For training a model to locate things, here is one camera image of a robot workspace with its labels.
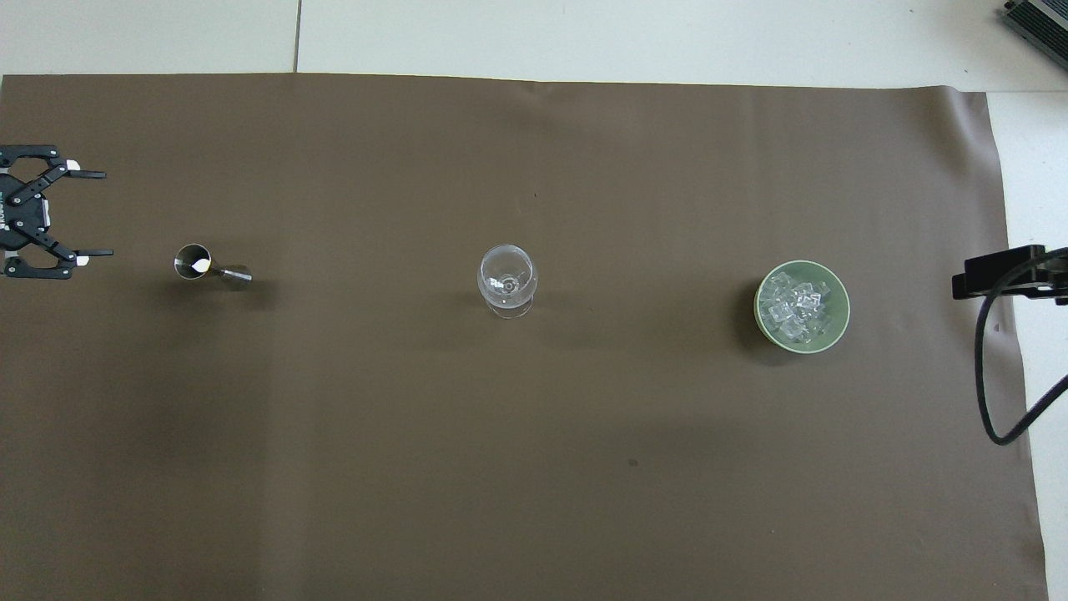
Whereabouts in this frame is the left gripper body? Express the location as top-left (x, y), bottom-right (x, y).
top-left (0, 169), bottom-right (53, 251)

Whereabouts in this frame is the clear wine glass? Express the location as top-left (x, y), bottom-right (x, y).
top-left (477, 245), bottom-right (539, 319)

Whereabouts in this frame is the steel double jigger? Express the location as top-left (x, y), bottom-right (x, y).
top-left (174, 244), bottom-right (253, 291)

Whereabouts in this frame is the green bowl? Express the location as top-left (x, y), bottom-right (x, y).
top-left (753, 260), bottom-right (851, 356)

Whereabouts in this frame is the grey ribbed metal box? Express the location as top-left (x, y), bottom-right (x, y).
top-left (1001, 0), bottom-right (1068, 48)

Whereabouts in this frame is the black cable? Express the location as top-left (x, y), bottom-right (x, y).
top-left (976, 246), bottom-right (1068, 447)

